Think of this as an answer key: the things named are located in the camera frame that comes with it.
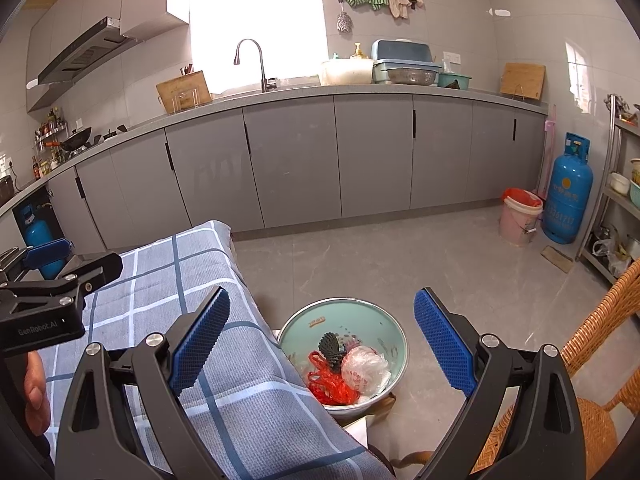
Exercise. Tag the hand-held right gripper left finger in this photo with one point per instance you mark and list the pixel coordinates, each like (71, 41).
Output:
(200, 340)

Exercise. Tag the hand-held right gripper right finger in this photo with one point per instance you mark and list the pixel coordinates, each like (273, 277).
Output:
(445, 345)

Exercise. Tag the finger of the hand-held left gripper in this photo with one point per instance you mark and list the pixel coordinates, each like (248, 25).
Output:
(97, 272)
(47, 255)

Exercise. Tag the green metal basin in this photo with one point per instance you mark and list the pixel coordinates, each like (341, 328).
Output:
(370, 320)

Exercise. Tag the clear plastic bag red print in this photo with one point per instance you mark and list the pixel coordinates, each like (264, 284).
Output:
(367, 370)

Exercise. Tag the black foam net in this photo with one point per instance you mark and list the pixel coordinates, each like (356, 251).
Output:
(331, 350)

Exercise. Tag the large red mesh bag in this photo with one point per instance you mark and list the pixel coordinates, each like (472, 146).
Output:
(330, 385)

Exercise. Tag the person's left hand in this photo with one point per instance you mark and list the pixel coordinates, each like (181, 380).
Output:
(37, 395)

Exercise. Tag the dark rice cooker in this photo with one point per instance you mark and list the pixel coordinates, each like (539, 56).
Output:
(6, 187)

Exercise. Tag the blue checked tablecloth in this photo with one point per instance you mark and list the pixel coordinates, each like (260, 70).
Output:
(260, 425)

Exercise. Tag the black wok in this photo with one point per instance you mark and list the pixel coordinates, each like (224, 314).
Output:
(75, 140)

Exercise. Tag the spice rack with bottles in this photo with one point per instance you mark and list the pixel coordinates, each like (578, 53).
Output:
(50, 135)

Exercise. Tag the gas stove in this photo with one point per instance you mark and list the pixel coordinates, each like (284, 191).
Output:
(105, 137)

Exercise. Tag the pink bucket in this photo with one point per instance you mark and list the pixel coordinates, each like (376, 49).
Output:
(520, 220)

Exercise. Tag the wicker chair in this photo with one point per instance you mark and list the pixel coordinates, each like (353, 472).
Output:
(597, 410)

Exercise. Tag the wooden cutting board in rack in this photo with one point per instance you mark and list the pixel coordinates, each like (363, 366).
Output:
(182, 87)

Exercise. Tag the grey base cabinets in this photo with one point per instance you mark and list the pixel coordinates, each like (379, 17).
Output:
(300, 160)

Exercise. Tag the range hood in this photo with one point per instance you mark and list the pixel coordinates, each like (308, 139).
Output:
(85, 52)

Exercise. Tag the white bowl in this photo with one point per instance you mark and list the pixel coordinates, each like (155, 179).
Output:
(619, 184)

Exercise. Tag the steel shelf rack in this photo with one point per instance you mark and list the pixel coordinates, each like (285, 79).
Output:
(612, 160)

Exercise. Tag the steel faucet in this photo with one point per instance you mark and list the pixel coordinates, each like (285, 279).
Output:
(262, 80)

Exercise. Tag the green plastic basket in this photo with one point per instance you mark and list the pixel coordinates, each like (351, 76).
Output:
(455, 81)

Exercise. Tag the steel basin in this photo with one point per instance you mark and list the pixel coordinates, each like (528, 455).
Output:
(410, 76)

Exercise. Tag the wooden cutting board on stand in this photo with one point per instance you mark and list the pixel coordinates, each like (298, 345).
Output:
(522, 80)

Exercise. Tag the white plastic container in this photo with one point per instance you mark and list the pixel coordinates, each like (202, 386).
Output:
(345, 72)

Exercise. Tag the blue dish drainer box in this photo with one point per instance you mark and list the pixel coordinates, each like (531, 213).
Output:
(400, 52)

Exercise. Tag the window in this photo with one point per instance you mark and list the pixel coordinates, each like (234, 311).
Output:
(255, 15)

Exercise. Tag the yellow soap bottle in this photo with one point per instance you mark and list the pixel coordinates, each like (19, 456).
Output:
(358, 52)

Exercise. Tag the grey hanging scrubber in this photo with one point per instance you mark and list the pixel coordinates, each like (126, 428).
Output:
(344, 22)

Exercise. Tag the beige gloves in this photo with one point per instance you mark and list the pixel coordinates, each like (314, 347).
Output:
(402, 6)

